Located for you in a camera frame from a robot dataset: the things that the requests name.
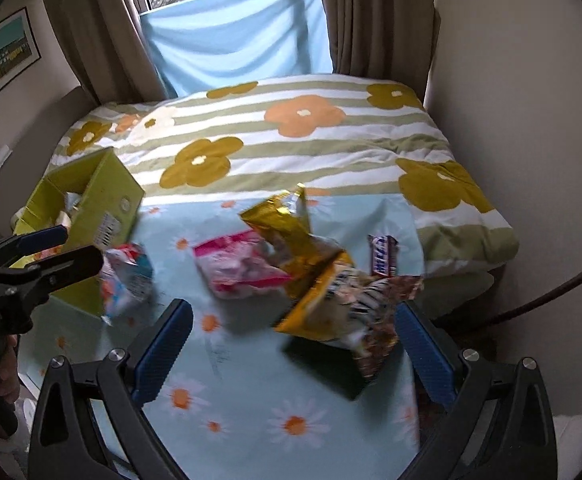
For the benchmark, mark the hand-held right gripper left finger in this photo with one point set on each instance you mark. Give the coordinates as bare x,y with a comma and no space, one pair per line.
163,355

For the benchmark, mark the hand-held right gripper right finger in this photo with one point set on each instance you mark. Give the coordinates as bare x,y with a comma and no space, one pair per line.
423,355

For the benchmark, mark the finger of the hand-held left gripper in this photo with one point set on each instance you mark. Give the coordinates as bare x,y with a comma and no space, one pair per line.
36,241
61,267

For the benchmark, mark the pale snack packet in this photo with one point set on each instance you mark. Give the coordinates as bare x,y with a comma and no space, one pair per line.
72,207

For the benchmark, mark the brown patterned snack packet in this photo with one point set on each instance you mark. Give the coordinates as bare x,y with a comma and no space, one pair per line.
386,320

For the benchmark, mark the blue and white snack packet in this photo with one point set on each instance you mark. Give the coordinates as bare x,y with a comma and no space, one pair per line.
126,280

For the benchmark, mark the yellow-green cardboard box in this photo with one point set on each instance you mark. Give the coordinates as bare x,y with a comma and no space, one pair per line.
101,195

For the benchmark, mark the pink snack packet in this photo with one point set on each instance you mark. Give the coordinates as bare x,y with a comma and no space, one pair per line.
231,265

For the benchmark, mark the yellow snack packet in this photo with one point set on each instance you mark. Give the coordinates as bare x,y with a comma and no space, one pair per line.
321,300

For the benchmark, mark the gold foil snack packet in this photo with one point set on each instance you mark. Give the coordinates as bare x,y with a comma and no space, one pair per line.
283,230

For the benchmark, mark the person's left hand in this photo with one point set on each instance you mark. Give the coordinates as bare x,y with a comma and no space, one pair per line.
7,370

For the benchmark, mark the light blue daisy tablecloth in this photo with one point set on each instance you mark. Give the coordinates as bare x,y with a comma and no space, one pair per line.
251,375

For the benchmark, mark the small white box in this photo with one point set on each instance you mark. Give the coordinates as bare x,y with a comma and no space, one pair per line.
2,156

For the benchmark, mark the grey headboard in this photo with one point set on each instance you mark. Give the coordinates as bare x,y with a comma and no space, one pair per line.
46,125

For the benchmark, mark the framed landscape picture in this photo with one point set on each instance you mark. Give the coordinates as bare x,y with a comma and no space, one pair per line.
1,55

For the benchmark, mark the brown curtain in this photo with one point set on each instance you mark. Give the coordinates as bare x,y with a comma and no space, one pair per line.
376,20
106,25

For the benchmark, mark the striped floral blanket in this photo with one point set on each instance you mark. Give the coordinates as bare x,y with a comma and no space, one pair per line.
296,160

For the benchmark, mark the light blue cloth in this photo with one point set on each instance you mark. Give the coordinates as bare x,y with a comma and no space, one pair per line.
241,35

